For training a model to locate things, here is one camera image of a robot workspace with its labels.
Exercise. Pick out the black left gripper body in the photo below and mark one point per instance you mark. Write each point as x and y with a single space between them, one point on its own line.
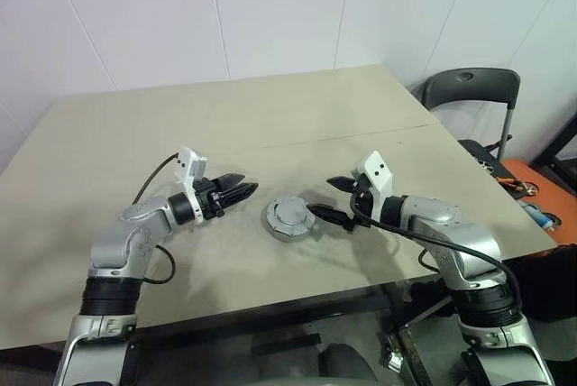
208 199

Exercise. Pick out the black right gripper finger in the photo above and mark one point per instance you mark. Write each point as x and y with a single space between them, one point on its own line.
333 216
343 183

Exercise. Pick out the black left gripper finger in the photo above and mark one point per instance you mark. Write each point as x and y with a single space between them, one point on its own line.
227 182
239 195

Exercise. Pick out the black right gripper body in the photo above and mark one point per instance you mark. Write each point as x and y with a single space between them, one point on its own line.
363 203

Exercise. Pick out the grey motor housing lid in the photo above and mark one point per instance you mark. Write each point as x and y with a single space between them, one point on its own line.
288 212

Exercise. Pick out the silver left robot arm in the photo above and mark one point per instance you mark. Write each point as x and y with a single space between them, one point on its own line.
121 241

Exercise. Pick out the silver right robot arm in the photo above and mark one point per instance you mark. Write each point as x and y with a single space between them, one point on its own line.
460 232

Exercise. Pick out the grey motor housing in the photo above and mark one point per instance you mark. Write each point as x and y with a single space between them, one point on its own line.
290 236

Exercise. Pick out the grey folding chair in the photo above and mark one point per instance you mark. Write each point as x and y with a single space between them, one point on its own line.
473 84

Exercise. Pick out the blue cylinder part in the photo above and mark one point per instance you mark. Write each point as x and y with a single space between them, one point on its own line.
541 217

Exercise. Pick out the orange stool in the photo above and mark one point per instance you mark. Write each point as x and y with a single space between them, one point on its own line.
550 205

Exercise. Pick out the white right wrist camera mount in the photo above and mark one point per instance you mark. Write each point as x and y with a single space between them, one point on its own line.
378 174

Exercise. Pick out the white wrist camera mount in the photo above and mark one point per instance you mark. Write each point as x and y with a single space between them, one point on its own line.
378 174
185 162

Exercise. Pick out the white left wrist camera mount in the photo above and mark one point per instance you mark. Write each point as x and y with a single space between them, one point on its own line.
185 162

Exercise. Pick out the black table frame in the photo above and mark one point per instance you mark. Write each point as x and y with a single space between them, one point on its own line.
270 318

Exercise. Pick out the metal bracket clamp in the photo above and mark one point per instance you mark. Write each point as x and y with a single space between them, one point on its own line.
393 352

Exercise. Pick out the desk with black frame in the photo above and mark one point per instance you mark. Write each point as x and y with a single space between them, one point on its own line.
559 142

